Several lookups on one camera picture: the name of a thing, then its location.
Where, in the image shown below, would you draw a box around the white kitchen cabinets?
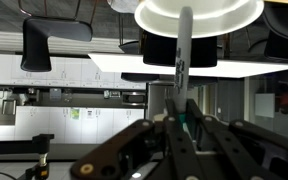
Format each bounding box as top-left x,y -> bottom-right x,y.
0,53 -> 148,145

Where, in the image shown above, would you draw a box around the grey sweater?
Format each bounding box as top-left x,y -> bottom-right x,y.
107,0 -> 142,14

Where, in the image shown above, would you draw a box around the white paper cup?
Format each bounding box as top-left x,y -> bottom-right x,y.
133,0 -> 265,39

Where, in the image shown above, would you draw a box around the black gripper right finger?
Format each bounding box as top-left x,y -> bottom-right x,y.
184,98 -> 288,180

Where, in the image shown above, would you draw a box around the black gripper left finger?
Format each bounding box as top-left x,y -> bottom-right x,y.
69,99 -> 200,180

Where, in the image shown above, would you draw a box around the built-in microwave oven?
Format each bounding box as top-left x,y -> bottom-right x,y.
121,91 -> 147,107

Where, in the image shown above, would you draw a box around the grey pen with green cap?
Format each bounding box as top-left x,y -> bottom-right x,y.
173,6 -> 194,134

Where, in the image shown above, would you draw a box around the white meeting table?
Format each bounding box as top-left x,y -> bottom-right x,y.
87,52 -> 288,79

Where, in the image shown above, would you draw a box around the black camera boom stand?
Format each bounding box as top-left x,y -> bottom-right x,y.
0,133 -> 56,180

